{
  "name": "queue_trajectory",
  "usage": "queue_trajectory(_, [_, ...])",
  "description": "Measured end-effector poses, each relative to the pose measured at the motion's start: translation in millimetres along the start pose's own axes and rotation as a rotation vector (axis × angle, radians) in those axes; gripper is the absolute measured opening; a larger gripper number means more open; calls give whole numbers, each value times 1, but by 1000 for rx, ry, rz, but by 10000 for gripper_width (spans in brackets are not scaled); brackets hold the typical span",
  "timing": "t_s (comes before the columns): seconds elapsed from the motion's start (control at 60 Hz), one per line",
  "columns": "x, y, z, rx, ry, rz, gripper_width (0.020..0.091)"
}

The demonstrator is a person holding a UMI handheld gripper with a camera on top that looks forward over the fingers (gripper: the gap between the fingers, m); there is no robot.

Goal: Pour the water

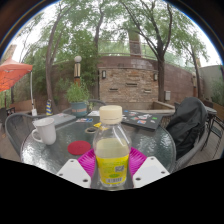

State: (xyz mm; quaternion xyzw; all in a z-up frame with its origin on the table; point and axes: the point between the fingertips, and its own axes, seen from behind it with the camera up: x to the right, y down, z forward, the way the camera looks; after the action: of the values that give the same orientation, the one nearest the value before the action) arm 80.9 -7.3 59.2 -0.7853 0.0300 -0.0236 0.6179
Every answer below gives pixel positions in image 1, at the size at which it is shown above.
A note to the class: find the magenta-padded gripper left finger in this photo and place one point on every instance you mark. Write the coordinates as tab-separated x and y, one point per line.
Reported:
75	173

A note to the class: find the green plant in blue pot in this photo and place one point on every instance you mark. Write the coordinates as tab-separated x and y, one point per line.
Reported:
78	95

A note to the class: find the flat round red coaster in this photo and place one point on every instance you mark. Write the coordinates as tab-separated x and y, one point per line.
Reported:
79	147

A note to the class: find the black metal patio chair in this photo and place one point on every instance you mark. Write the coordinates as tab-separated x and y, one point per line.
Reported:
216	126

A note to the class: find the black backpack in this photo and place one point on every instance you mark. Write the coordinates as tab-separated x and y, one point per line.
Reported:
186	126

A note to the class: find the white sticker sheet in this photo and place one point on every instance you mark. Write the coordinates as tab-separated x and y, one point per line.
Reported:
94	113

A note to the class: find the small blue card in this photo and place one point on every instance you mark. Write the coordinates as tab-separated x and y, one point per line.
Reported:
84	120

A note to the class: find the orange parasol with white pole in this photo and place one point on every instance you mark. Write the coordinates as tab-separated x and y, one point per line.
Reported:
11	71

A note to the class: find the lamp post with white globe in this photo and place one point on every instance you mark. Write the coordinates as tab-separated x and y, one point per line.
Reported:
77	70

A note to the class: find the wooden bench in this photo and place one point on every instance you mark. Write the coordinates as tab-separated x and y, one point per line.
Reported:
21	106

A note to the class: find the clear bottle with yellow label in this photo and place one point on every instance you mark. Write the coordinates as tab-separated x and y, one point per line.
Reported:
111	150

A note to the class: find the round dark patio table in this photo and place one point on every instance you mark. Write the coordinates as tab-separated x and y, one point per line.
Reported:
212	110

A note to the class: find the blue and yellow striped cone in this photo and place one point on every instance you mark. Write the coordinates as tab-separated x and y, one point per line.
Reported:
49	107

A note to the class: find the black laptop with stickers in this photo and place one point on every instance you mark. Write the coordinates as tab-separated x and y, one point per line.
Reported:
141	119

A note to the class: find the brown lamp post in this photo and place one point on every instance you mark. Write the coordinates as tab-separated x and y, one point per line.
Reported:
194	85

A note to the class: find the white ceramic mug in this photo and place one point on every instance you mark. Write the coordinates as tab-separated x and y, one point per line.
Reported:
46	131

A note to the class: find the black wall lamp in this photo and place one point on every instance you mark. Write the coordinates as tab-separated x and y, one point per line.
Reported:
155	76
103	74

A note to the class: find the silver laptop with stickers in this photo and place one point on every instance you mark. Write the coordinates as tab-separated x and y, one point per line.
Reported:
63	118

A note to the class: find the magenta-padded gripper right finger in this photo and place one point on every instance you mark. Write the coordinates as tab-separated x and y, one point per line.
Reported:
150	171

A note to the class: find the grey wall box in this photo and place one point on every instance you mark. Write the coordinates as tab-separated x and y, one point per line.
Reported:
167	95

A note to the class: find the tall tree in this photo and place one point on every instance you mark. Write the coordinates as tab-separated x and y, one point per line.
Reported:
197	80
50	76
97	36
161	80

